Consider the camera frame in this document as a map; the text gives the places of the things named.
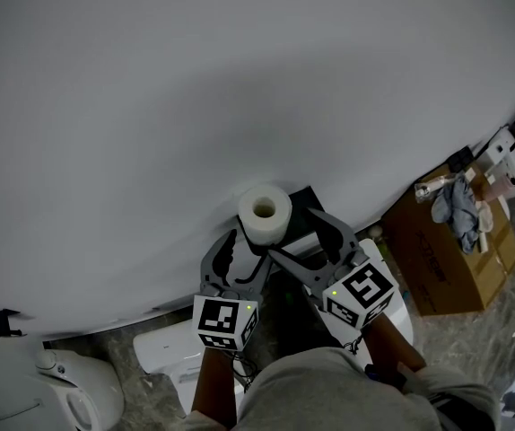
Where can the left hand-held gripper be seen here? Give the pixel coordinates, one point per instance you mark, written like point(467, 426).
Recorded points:
point(221, 321)

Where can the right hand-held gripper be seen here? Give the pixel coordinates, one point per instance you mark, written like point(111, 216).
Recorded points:
point(365, 292)

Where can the white toilet paper roll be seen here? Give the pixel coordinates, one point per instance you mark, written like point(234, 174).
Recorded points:
point(266, 227)

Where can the person's left forearm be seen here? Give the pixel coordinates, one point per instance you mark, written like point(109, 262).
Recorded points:
point(215, 384)

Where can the person's right forearm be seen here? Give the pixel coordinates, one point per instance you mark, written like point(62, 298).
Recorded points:
point(390, 344)

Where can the white toilet with round tank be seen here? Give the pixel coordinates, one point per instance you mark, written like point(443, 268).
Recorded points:
point(168, 348)

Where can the white toilet with flat tank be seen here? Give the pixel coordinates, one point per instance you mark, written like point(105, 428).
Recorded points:
point(401, 321)

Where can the white egg-shaped toilet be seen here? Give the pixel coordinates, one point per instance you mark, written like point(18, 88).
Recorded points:
point(96, 384)

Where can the green bottle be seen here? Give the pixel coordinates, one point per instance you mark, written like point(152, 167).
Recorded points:
point(290, 297)

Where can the brown cardboard box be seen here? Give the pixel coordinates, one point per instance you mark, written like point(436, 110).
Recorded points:
point(441, 263)

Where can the clear white bottle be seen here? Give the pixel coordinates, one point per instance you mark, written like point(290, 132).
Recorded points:
point(432, 187)

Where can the person's grey clothing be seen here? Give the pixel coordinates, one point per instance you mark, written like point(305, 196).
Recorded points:
point(329, 393)

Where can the grey crumpled cloth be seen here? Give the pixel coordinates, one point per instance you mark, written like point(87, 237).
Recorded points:
point(452, 209)

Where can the cream rolled cloth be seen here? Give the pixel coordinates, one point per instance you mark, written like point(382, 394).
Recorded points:
point(485, 220)

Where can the black wall paper holder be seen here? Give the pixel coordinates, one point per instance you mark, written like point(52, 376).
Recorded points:
point(2, 323)

